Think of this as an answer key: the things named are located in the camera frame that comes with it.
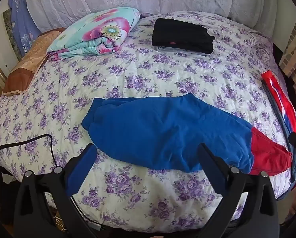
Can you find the red blue white garment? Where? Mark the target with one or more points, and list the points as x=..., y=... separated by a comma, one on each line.
x=280, y=96

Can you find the black folded garment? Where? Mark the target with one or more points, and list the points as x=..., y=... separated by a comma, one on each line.
x=181, y=36

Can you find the purple floral bedspread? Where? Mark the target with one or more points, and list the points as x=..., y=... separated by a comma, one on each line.
x=138, y=79

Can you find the blue patterned pillow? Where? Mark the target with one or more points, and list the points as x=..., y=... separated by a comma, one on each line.
x=20, y=22

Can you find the floral folded blanket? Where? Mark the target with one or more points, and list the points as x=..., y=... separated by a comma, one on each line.
x=93, y=33

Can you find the brick pattern curtain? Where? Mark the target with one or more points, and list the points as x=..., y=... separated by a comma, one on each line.
x=295, y=54

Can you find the blue and red pants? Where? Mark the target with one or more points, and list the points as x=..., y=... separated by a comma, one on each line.
x=163, y=133

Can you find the brown pillow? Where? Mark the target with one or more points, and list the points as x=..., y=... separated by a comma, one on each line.
x=26, y=67

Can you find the grey folded garment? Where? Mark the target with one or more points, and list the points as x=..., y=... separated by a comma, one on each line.
x=163, y=48

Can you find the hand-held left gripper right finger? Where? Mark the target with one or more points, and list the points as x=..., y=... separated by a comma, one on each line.
x=211, y=164

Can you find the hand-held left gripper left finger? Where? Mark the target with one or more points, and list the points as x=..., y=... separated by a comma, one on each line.
x=81, y=168

